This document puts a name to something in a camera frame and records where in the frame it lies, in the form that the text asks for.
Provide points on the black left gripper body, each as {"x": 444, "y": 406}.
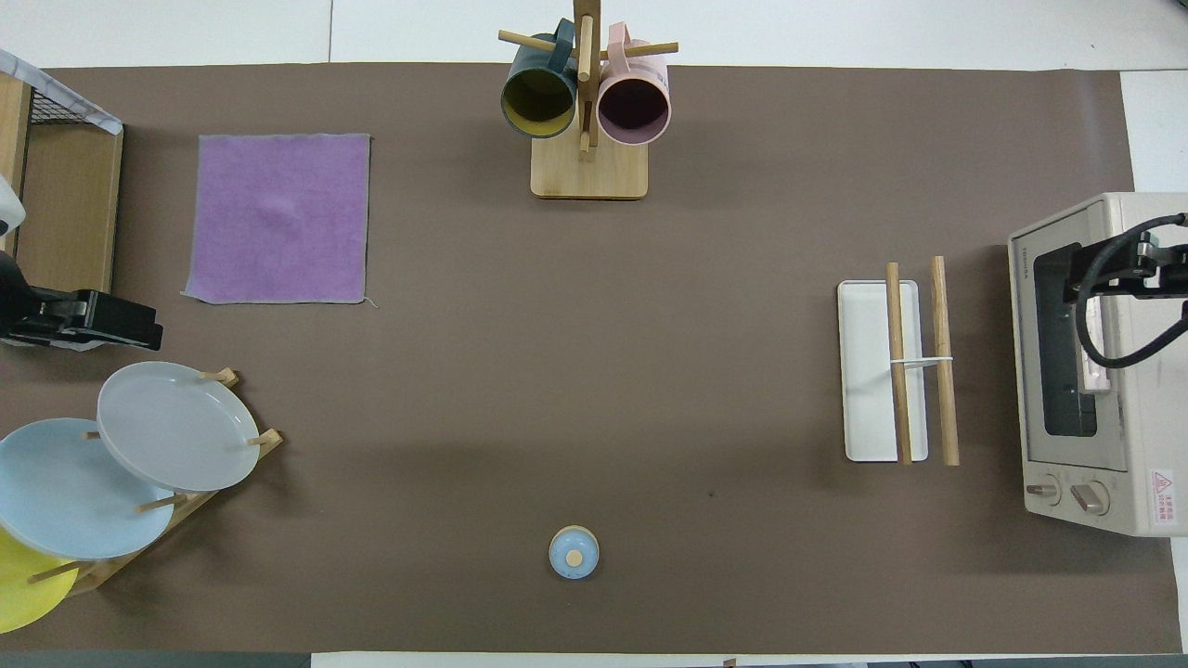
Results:
{"x": 28, "y": 311}

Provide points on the white rack with wooden rods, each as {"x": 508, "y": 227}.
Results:
{"x": 872, "y": 371}

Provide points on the brown table mat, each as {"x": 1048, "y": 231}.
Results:
{"x": 594, "y": 371}

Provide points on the light blue plate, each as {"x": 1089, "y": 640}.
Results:
{"x": 65, "y": 492}

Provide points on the wooden mug tree stand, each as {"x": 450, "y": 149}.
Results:
{"x": 589, "y": 172}

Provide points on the dark teal mug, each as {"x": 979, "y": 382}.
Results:
{"x": 540, "y": 97}

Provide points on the grey plate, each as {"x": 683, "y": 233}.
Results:
{"x": 176, "y": 427}

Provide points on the beige toaster oven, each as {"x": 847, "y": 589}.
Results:
{"x": 1142, "y": 427}

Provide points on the yellow plate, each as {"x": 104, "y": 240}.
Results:
{"x": 23, "y": 589}

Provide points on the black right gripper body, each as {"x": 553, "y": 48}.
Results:
{"x": 1165, "y": 269}

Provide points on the wooden plate rack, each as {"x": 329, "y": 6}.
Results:
{"x": 200, "y": 501}

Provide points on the purple and grey towel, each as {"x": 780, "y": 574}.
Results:
{"x": 278, "y": 223}

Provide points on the pink mug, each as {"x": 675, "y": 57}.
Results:
{"x": 635, "y": 107}

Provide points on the blue bell with wooden knob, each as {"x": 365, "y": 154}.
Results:
{"x": 574, "y": 553}

